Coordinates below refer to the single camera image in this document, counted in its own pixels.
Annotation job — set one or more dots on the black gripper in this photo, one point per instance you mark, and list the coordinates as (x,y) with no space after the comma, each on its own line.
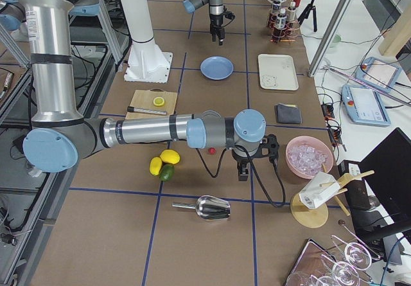
(241,159)
(215,22)

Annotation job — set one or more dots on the blue plate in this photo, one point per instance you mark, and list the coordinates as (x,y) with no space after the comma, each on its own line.
(217,68)

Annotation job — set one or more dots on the red strawberry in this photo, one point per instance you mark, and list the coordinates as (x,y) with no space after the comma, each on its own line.
(211,151)

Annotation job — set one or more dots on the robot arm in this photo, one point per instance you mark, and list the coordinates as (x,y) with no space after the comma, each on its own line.
(192,5)
(61,136)

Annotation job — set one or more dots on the steel ice scoop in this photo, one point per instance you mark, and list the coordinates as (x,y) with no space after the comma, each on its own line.
(208,207)

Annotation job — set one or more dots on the pink bowl of ice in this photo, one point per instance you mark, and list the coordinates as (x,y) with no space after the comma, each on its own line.
(306,156)

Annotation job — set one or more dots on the bottle white cap lower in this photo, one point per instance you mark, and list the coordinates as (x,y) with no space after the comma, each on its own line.
(274,11)

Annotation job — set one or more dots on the bottle white cap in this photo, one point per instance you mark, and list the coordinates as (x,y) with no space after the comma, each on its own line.
(290,12)
(280,23)
(274,11)

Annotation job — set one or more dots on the bottle white cap left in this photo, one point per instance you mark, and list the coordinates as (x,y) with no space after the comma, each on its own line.
(280,23)

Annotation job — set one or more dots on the cream bear tray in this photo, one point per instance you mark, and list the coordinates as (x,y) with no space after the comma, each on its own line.
(277,72)

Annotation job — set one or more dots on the grey yellow folded cloth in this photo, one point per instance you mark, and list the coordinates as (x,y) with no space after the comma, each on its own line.
(287,114)

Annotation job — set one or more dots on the bottle white cap right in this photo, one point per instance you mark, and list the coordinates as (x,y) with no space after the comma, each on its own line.
(290,12)

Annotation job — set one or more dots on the yellow lemon large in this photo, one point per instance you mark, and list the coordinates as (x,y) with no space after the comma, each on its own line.
(170,156)

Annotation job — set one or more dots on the green avocado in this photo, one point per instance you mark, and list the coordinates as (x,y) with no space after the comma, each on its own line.
(166,173)

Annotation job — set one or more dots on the white paper carton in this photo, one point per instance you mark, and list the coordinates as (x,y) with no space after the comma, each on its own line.
(319,190)

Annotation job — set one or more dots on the round wooden stand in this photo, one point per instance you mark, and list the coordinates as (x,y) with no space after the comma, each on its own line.
(318,217)

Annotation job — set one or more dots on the half lemon slice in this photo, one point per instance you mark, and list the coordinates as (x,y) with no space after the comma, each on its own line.
(159,101)

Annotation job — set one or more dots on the yellow lemon small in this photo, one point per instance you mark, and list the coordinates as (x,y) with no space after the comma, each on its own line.
(155,166)

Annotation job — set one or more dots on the black tripod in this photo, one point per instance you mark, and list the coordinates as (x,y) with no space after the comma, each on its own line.
(310,8)

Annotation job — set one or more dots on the bamboo cutting board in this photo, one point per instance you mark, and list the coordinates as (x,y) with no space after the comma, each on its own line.
(144,98)

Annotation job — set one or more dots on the steel muddler black cap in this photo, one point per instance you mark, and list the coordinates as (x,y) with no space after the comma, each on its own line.
(145,111)

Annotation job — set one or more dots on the blue teach pendant near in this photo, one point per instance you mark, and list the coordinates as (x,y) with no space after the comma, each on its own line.
(364,106)

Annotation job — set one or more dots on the blue teach pendant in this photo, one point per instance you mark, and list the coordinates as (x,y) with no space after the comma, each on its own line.
(378,73)
(364,106)

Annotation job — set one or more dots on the black monitor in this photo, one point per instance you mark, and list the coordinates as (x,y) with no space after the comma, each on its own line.
(390,161)

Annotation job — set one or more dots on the wine glass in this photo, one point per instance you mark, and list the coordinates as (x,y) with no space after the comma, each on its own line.
(345,275)
(358,256)

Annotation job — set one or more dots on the blue teach pendant far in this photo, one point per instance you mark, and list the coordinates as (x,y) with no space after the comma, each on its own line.
(378,73)

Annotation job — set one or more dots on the copper wire bottle rack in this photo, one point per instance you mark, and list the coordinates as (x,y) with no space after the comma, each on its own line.
(291,31)

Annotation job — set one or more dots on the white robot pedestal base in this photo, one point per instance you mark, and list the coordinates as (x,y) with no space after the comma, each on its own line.
(146,61)

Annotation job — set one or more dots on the aluminium frame post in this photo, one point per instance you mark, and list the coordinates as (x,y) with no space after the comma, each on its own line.
(328,36)

